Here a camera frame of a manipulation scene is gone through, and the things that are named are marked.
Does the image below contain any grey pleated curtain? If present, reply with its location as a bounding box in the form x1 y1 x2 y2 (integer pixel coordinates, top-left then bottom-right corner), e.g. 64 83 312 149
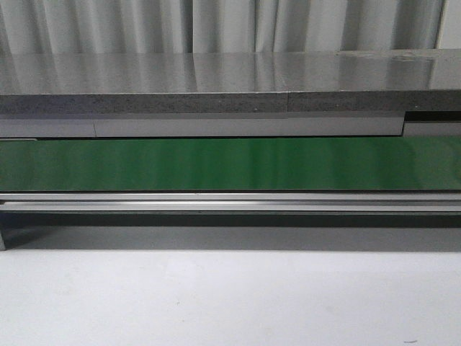
1 0 460 54

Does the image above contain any green conveyor belt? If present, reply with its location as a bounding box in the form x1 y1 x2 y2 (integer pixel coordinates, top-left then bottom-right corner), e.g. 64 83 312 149
1 136 460 192

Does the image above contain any grey stone-edged shelf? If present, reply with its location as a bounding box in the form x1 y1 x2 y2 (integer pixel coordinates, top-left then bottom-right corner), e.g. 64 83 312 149
0 49 461 139

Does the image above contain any aluminium conveyor frame rail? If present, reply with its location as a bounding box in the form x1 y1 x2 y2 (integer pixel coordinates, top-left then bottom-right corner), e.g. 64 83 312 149
1 192 460 252

